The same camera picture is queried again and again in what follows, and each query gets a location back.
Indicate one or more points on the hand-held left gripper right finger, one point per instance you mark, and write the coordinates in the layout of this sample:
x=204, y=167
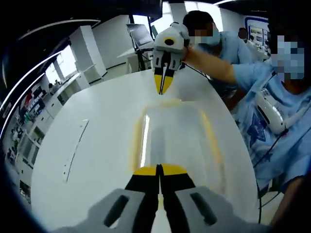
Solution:
x=199, y=208

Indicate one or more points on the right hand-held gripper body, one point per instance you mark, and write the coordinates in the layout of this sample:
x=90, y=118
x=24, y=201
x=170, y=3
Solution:
x=175, y=34

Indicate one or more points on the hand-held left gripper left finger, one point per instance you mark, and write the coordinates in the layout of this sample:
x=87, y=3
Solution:
x=114, y=211

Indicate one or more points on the clear storage box yellow latches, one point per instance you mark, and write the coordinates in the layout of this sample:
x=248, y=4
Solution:
x=175, y=131

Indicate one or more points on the computer monitor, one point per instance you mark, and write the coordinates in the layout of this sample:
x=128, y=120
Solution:
x=141, y=35

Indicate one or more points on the white square pillar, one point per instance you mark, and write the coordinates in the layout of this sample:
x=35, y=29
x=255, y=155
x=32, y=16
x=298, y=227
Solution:
x=87, y=53

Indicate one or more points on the white worn chest device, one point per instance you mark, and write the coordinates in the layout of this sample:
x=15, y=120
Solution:
x=269, y=111

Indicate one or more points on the person in blue shirt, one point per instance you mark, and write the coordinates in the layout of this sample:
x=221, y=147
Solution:
x=291, y=150

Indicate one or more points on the blue framed wall poster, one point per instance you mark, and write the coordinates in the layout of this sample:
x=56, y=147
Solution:
x=257, y=30

